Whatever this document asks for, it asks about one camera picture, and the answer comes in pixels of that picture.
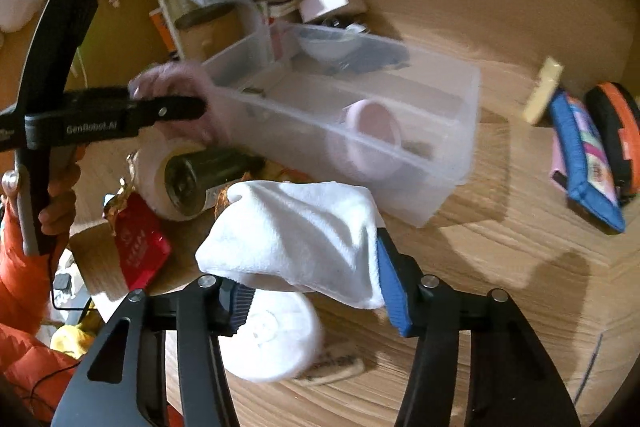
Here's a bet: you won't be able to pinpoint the clear jar cotton pads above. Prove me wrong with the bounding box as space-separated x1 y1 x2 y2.
131 134 204 222

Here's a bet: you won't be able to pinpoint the dark green spray bottle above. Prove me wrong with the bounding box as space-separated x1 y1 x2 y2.
165 146 265 217

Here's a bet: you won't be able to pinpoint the white round lidded container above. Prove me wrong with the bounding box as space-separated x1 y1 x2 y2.
219 289 323 383

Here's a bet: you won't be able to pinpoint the red velvet drawstring pouch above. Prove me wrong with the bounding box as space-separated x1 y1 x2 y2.
103 179 172 291

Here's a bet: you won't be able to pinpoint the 4B eraser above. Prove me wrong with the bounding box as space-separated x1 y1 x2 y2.
294 340 366 387

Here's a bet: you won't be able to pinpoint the white cloth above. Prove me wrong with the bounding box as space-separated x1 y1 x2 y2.
195 181 385 310

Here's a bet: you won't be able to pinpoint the person's left hand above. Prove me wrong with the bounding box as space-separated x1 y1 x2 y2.
2 146 84 238

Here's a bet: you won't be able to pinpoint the orange tube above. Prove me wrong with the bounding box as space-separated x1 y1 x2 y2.
149 8 179 60

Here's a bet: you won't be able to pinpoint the clear plastic storage bin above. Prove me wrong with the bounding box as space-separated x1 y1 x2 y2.
204 23 480 228

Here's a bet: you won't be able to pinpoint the small white pink box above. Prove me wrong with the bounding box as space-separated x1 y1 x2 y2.
298 0 368 23

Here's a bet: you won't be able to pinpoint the blue patchwork pencil case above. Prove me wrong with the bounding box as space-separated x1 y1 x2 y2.
548 90 626 233

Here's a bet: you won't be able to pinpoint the pink flat case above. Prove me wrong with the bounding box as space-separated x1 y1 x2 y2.
549 133 567 192

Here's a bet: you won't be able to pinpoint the black orange round pouch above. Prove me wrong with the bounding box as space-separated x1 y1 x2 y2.
585 82 640 205

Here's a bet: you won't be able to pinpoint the cream lotion bottle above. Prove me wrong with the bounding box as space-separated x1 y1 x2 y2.
522 56 564 126

